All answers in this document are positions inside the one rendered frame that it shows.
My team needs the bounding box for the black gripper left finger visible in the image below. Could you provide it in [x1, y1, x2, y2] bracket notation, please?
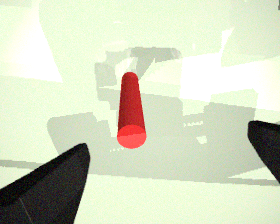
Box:
[0, 143, 90, 224]

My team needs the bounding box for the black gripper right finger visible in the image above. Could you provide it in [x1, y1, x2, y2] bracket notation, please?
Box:
[247, 120, 280, 184]

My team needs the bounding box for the red peg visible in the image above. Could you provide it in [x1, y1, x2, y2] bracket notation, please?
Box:
[117, 72, 146, 148]

